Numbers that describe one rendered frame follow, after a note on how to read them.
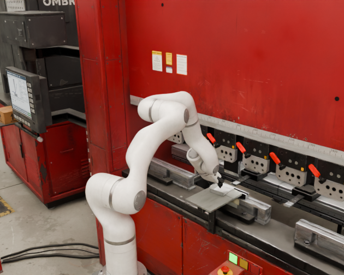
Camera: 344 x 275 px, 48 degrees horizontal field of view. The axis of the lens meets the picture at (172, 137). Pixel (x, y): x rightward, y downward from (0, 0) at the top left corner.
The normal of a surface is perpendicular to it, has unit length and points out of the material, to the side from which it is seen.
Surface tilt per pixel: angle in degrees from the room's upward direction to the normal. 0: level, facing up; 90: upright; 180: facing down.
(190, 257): 90
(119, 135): 90
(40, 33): 90
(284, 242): 0
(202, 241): 90
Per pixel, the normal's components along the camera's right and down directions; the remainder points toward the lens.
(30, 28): 0.65, 0.26
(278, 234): -0.02, -0.94
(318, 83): -0.73, 0.25
